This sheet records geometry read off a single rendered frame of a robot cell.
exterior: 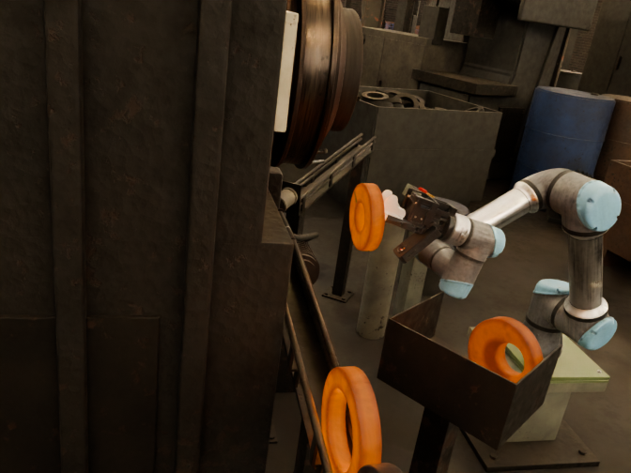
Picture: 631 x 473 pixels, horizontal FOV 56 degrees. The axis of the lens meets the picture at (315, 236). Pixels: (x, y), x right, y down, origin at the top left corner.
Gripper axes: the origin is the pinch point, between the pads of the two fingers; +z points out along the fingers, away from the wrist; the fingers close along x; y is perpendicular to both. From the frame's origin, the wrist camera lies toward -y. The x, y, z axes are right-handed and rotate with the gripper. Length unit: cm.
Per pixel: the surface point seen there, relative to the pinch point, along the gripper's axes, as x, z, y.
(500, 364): 33.8, -24.1, -12.6
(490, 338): 31.2, -21.0, -8.9
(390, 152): -215, -95, -15
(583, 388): -7, -93, -33
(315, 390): 33.9, 9.9, -26.9
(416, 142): -221, -111, -4
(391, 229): -78, -48, -24
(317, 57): 1.6, 24.2, 26.1
